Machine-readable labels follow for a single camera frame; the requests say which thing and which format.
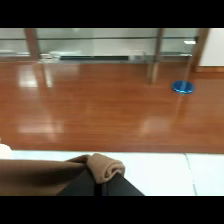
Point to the blue round disc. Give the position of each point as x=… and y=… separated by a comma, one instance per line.
x=183, y=86

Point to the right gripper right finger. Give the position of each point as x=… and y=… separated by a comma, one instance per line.
x=121, y=188

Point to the brown garment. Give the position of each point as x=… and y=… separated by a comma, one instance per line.
x=36, y=176

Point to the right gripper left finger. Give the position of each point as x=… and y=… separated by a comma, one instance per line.
x=83, y=186

